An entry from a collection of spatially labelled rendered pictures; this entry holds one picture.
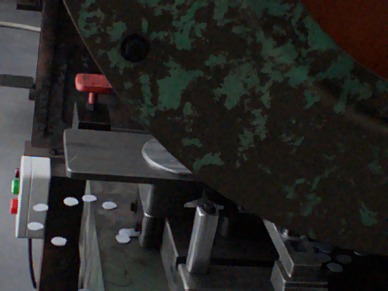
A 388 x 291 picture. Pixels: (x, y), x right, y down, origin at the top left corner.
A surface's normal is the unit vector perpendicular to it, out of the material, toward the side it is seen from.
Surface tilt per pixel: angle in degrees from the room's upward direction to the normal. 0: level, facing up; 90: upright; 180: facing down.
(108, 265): 0
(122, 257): 0
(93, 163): 0
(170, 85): 90
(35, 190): 90
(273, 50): 90
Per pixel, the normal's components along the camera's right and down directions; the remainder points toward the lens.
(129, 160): 0.18, -0.89
